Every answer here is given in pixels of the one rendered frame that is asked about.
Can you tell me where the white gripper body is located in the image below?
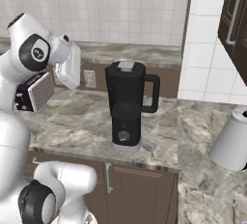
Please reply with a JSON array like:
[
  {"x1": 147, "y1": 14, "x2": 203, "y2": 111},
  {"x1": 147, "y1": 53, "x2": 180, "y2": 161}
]
[{"x1": 54, "y1": 40, "x2": 82, "y2": 90}]

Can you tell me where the black blender lid grey cap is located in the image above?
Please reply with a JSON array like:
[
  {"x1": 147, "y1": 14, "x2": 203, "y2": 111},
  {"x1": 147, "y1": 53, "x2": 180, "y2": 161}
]
[{"x1": 105, "y1": 60, "x2": 147, "y2": 76}]

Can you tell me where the black blender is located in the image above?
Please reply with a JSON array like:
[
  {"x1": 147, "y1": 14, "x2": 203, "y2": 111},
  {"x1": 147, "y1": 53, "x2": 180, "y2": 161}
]
[{"x1": 104, "y1": 60, "x2": 161, "y2": 154}]

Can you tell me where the black toaster with grey side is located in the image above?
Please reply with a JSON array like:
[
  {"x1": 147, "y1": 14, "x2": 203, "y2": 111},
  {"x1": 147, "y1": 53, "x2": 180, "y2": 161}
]
[{"x1": 14, "y1": 70, "x2": 56, "y2": 113}]

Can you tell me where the brown base cupboard door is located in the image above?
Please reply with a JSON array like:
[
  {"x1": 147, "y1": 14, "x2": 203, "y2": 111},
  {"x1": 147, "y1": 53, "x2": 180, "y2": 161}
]
[
  {"x1": 101, "y1": 161, "x2": 178, "y2": 224},
  {"x1": 24, "y1": 151, "x2": 105, "y2": 224}
]

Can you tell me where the white kettle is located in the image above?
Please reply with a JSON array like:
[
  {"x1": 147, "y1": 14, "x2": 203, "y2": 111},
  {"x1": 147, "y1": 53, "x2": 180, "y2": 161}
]
[{"x1": 209, "y1": 105, "x2": 247, "y2": 172}]

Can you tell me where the white wall socket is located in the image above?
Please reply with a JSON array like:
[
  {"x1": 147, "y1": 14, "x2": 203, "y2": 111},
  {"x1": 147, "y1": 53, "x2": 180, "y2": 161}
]
[{"x1": 83, "y1": 69, "x2": 97, "y2": 90}]

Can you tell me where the grey wall cupboard handle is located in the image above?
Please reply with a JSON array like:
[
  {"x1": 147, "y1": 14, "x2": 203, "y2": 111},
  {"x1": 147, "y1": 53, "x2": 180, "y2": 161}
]
[{"x1": 224, "y1": 0, "x2": 247, "y2": 46}]

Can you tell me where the dark brown wall cupboard door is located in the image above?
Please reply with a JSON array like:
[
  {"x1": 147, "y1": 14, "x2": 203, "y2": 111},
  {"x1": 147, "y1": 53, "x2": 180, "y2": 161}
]
[{"x1": 217, "y1": 0, "x2": 247, "y2": 87}]

